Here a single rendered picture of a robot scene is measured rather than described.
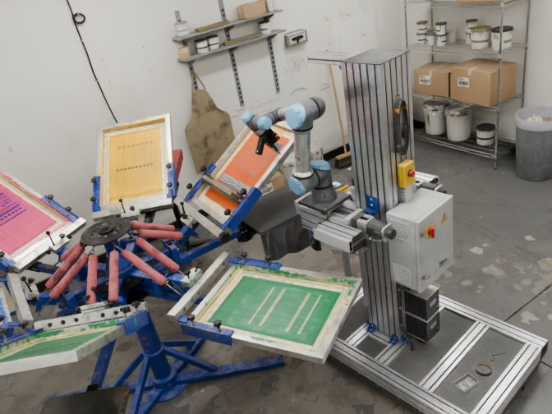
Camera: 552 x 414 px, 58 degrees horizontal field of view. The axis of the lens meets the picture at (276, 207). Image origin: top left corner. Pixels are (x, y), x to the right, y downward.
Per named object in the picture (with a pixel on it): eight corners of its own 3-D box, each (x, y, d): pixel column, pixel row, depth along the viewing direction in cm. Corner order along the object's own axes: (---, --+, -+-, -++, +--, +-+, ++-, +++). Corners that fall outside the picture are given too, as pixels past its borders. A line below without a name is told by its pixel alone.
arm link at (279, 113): (331, 89, 256) (278, 103, 296) (315, 95, 250) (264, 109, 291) (338, 110, 258) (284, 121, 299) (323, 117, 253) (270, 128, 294)
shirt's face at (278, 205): (282, 186, 385) (282, 186, 385) (316, 204, 351) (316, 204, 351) (228, 212, 365) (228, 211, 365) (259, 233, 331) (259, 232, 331)
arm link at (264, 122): (275, 112, 283) (264, 111, 292) (260, 119, 278) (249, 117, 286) (278, 126, 287) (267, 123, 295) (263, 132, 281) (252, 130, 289)
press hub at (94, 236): (181, 355, 380) (124, 201, 315) (203, 385, 349) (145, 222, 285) (132, 382, 363) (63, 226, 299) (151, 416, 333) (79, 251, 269)
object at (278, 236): (314, 239, 372) (308, 201, 356) (321, 243, 365) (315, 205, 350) (263, 267, 353) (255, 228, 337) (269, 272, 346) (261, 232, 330)
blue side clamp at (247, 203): (259, 190, 315) (251, 185, 310) (263, 193, 311) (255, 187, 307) (229, 228, 312) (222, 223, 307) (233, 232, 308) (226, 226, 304)
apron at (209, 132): (236, 156, 563) (215, 63, 512) (240, 158, 557) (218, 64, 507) (195, 173, 540) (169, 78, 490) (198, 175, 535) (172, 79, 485)
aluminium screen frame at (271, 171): (259, 115, 361) (255, 112, 359) (306, 131, 316) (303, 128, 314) (191, 201, 353) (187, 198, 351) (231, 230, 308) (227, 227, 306)
